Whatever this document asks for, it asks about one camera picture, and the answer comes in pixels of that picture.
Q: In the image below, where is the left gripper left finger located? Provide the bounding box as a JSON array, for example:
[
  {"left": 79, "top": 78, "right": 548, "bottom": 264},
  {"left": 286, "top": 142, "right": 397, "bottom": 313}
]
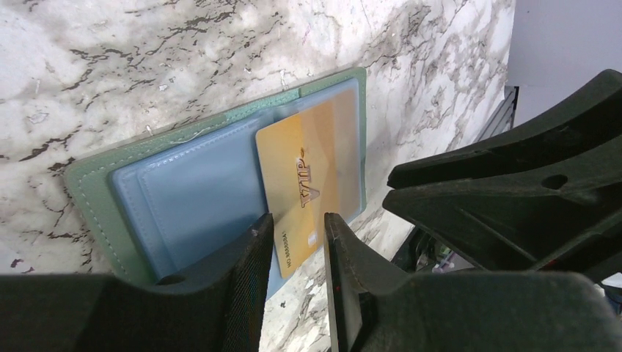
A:
[{"left": 1, "top": 213, "right": 274, "bottom": 351}]

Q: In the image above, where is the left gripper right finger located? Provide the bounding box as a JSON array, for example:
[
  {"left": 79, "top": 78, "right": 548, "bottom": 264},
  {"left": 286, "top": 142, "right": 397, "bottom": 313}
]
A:
[{"left": 324, "top": 213, "right": 621, "bottom": 351}]

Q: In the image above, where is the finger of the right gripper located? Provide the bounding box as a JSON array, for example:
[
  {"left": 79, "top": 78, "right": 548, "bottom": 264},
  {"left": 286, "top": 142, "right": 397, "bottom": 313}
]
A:
[
  {"left": 383, "top": 141, "right": 621, "bottom": 282},
  {"left": 387, "top": 69, "right": 621, "bottom": 189}
]

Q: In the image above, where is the green card holder wallet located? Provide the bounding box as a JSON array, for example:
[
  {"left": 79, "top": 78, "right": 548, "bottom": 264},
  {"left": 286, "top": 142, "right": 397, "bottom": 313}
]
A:
[{"left": 65, "top": 67, "right": 366, "bottom": 294}]

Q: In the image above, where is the gold credit card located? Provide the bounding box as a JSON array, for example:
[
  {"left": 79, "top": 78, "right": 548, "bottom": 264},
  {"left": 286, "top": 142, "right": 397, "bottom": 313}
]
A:
[
  {"left": 271, "top": 87, "right": 363, "bottom": 219},
  {"left": 255, "top": 102, "right": 340, "bottom": 278}
]

